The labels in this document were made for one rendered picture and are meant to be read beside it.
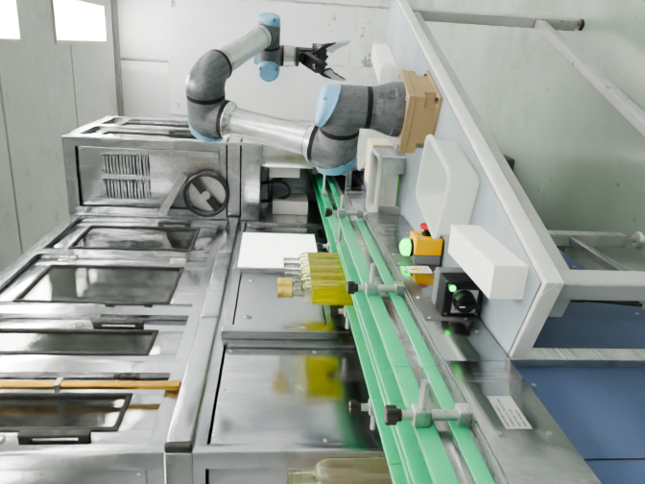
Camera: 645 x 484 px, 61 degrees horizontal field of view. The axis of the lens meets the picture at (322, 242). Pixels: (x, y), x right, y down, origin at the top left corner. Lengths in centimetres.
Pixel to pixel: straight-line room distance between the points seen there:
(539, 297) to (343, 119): 78
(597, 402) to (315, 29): 465
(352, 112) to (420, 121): 18
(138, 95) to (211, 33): 109
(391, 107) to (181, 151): 137
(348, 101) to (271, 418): 83
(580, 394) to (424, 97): 82
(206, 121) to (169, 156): 98
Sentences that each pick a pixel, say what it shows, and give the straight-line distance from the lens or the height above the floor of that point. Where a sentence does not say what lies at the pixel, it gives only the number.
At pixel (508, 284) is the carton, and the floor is 78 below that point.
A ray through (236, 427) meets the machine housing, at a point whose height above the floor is 125.
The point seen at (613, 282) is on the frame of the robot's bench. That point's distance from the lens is 108.
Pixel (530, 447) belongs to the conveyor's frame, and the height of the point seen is 82.
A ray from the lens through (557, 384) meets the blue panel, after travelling 106.
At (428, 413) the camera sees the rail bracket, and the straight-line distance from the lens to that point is 86.
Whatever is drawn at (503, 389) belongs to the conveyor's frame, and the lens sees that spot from 97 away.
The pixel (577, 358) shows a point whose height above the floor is 62.
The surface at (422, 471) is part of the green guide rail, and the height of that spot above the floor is 95.
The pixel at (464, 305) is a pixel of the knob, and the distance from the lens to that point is 113.
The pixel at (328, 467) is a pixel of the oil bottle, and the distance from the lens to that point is 111.
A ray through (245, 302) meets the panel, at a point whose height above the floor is 126.
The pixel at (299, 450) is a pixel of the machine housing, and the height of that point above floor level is 111.
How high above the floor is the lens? 119
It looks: 5 degrees down
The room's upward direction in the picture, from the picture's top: 88 degrees counter-clockwise
